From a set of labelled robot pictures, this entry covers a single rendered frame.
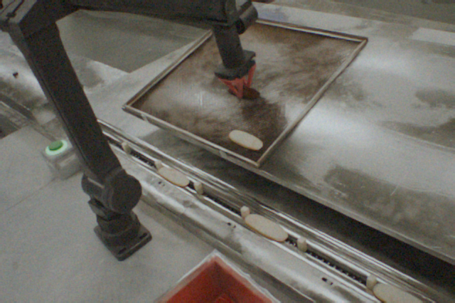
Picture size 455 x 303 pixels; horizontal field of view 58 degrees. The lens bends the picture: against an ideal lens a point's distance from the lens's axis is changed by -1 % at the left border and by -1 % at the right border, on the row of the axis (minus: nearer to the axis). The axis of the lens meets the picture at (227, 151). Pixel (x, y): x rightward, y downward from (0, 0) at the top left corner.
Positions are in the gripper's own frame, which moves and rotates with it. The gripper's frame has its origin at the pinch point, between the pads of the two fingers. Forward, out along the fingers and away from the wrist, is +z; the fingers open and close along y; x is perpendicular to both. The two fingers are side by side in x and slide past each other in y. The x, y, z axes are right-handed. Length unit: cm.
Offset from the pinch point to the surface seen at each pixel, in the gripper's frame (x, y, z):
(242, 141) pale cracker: -10.3, -15.8, 0.2
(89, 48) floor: 291, 111, 108
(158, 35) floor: 240, 155, 116
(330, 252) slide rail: -40, -31, 4
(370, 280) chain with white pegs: -49, -34, 1
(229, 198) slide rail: -15.1, -29.0, 3.6
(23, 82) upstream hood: 75, -23, -4
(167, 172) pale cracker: 2.9, -29.8, 2.2
